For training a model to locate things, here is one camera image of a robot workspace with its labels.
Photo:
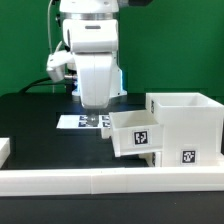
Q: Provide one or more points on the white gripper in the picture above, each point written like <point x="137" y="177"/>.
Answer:
<point x="92" y="46"/>

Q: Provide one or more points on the white drawer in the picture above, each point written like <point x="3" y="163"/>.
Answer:
<point x="133" y="132"/>
<point x="153" y="159"/>

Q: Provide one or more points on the white drawer cabinet box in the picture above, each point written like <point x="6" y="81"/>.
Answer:
<point x="192" y="128"/>

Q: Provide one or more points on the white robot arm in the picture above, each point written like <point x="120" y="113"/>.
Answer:
<point x="95" y="10"/>

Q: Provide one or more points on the paper sheet with markers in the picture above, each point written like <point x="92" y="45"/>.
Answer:
<point x="80" y="122"/>

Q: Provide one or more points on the white left fence rail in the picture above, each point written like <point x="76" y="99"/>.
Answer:
<point x="4" y="150"/>

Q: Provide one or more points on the white fence rail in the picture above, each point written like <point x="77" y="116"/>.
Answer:
<point x="105" y="181"/>
<point x="4" y="150"/>

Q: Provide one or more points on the white front fence rail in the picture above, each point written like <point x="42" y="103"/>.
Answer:
<point x="105" y="181"/>

